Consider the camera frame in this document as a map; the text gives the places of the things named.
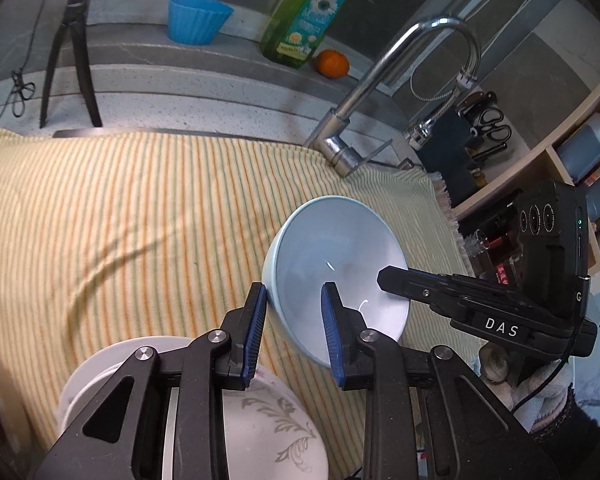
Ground chrome kitchen faucet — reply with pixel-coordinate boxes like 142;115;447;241
305;16;482;178

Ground yellow striped cloth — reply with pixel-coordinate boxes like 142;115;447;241
0;128;476;480

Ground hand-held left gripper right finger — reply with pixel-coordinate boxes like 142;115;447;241
320;282;561;480

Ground black scissors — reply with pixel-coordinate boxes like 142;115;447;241
472;107;512;143

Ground orange tangerine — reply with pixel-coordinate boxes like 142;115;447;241
315;49;351;79

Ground green dish soap bottle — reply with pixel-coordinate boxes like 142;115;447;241
259;0;357;68

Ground dark liquid jug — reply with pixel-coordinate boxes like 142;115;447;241
555;112;600;186

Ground pale blue-green ceramic bowl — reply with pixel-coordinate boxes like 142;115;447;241
261;196;410;368

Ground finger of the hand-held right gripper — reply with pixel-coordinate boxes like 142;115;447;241
377;266;463;313

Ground blue fluted silicone cup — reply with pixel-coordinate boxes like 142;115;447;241
167;0;234;47

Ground wooden shelf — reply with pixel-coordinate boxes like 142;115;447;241
450;67;600;281

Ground knotted black cable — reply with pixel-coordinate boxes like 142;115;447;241
7;0;56;120

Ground white oval leaf-print plate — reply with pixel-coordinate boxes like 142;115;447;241
55;360;330;480

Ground dark knife block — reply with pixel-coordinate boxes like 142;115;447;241
420;91;512;191

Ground black tripod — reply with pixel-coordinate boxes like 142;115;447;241
39;0;103;129

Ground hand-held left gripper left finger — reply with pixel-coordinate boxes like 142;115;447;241
32;282;268;480

